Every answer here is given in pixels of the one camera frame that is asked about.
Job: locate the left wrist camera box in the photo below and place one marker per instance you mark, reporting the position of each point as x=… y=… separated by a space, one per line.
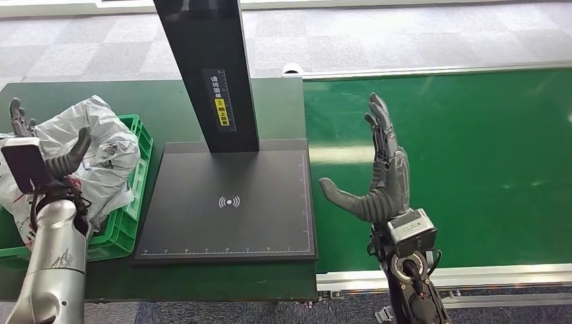
x=24 y=165

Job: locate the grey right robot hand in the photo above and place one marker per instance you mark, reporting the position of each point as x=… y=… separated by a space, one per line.
x=389 y=188

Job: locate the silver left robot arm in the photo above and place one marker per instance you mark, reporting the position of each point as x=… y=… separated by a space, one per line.
x=53 y=268

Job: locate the white conveyor roller end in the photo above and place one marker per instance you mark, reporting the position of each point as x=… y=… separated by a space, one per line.
x=292 y=68

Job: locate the black scanner base platform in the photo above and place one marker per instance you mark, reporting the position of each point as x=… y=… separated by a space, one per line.
x=250 y=179

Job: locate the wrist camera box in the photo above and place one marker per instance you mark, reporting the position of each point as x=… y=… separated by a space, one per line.
x=411 y=230
x=24 y=165

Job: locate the black scanner column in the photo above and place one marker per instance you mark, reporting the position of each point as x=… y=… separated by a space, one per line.
x=208 y=44

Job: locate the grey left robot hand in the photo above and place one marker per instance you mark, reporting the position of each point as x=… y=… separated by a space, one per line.
x=67 y=163

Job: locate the white plastic mailer package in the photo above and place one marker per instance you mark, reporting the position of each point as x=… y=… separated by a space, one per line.
x=111 y=156

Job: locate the yellow warning sticker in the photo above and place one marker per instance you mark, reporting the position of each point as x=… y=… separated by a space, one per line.
x=221 y=112

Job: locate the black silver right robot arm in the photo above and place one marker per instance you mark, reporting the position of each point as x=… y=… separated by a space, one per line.
x=415 y=295

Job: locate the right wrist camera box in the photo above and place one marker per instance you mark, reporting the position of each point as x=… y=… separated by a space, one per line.
x=411 y=230

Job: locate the green plastic crate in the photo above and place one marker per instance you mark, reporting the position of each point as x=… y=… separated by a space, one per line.
x=125 y=223

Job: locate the wide aluminium conveyor rail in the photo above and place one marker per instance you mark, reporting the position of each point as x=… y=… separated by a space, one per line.
x=491 y=276

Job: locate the green conveyor belt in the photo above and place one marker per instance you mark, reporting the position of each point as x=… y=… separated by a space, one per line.
x=482 y=134

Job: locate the thin aluminium conveyor rail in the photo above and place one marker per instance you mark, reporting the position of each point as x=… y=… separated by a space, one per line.
x=424 y=70

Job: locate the grey metal conveyor bracket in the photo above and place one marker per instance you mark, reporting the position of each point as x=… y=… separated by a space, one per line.
x=384 y=314

